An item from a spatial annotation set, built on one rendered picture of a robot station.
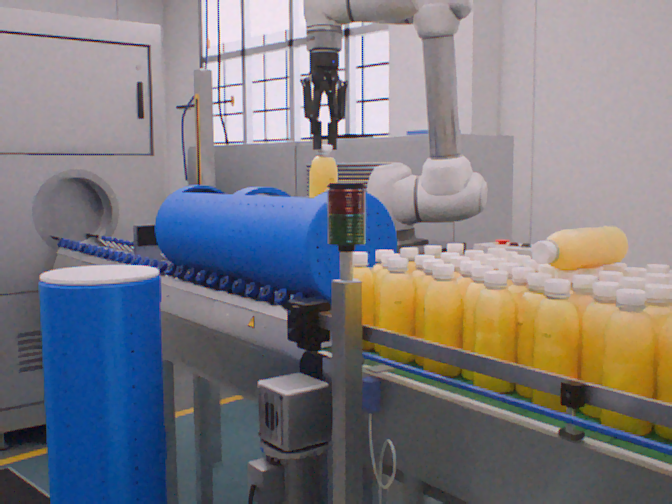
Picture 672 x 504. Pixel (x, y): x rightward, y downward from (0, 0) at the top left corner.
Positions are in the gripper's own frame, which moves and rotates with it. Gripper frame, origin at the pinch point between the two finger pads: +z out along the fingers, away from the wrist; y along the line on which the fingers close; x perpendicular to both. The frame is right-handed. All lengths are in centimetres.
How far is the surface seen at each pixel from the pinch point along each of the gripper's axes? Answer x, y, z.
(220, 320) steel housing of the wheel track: -33, 13, 50
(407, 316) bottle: 45, 13, 37
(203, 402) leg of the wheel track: -86, -7, 91
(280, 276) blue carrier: -2.9, 11.7, 34.6
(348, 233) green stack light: 58, 37, 19
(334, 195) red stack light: 56, 38, 13
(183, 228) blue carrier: -54, 14, 26
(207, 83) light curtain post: -129, -33, -28
